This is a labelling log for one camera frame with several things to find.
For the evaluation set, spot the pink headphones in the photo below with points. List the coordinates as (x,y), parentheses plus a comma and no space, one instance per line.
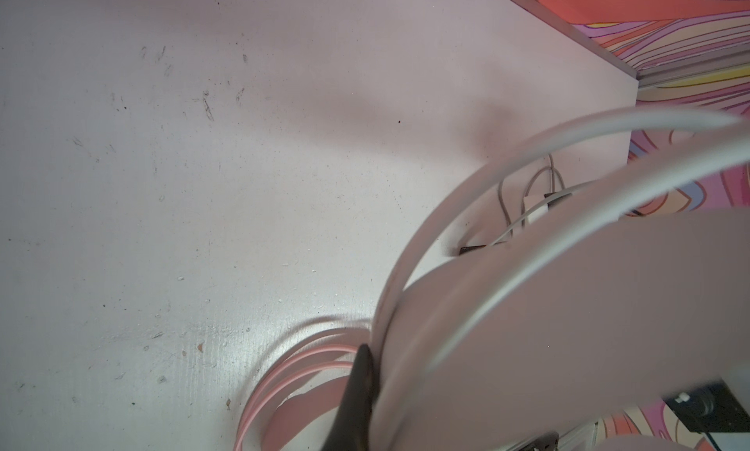
(293,404)

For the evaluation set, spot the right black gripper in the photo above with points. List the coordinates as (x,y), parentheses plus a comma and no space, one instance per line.
(712,408)

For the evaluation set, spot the white headphones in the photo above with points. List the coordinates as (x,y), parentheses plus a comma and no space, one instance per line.
(586,311)

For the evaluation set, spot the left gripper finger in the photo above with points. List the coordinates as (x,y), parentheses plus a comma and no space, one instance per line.
(350,428)

